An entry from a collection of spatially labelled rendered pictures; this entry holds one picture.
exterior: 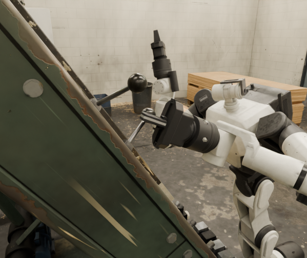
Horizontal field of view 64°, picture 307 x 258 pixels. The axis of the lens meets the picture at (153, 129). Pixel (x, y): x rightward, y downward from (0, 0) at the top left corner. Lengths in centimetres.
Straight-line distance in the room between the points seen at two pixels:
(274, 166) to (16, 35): 59
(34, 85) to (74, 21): 595
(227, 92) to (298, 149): 35
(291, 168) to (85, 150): 52
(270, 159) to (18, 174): 56
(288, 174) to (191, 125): 25
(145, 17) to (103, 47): 124
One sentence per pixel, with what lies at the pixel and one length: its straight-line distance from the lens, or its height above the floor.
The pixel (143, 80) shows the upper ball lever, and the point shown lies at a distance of 46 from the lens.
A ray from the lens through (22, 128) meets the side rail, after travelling 23.
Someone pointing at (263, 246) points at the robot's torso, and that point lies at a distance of 153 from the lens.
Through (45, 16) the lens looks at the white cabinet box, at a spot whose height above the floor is 193.
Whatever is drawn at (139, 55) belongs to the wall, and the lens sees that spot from 647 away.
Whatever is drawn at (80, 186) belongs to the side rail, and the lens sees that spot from 26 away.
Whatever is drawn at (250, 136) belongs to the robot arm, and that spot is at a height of 138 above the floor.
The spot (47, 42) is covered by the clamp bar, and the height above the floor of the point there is 160.
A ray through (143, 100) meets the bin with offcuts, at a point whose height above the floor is 31.
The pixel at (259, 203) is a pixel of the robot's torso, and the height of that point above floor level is 89.
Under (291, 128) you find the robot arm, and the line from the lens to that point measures 89.
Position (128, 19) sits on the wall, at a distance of 639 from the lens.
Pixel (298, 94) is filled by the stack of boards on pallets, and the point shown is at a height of 69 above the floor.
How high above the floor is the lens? 162
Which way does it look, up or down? 20 degrees down
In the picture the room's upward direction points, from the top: straight up
